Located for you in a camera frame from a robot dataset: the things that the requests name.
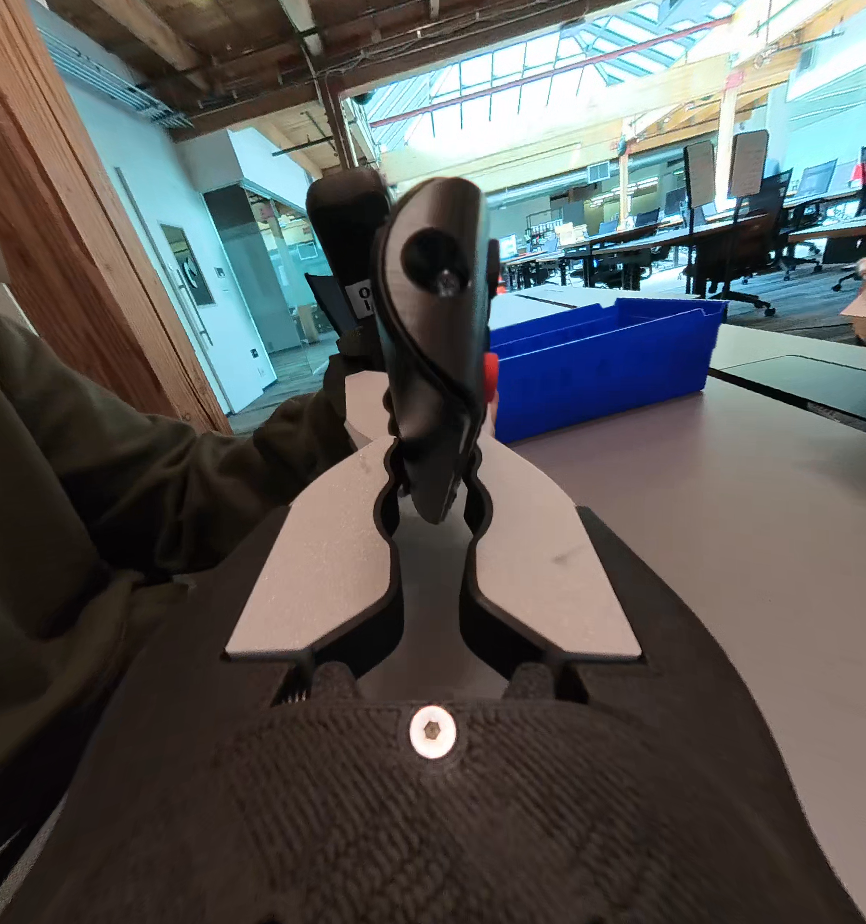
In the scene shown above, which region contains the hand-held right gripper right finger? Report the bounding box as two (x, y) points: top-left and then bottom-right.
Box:
(462, 432), (646, 678)

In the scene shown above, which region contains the grey privacy panel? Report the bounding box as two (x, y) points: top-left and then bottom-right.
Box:
(683, 140), (717, 212)
(728, 129), (771, 200)

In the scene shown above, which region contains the large blue plastic bin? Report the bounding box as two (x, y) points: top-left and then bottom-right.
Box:
(486, 297), (729, 446)

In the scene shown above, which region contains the black office chair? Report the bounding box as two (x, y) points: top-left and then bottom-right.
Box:
(714, 168), (796, 319)

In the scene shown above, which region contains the glass door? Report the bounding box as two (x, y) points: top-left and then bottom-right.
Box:
(202, 180), (336, 378)

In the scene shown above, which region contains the person's left forearm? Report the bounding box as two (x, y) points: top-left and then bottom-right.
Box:
(0, 289), (356, 582)

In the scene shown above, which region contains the black remote control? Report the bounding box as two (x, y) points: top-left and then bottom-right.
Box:
(371, 176), (504, 525)

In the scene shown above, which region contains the person's torso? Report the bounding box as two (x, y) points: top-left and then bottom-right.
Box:
(0, 570), (197, 838)

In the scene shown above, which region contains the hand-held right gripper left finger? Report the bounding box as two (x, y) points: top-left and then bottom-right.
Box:
(224, 435), (405, 667)

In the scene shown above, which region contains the long office desk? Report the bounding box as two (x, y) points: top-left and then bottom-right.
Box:
(504, 208), (866, 298)

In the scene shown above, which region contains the wooden column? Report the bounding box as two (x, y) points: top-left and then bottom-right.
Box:
(0, 0), (233, 436)

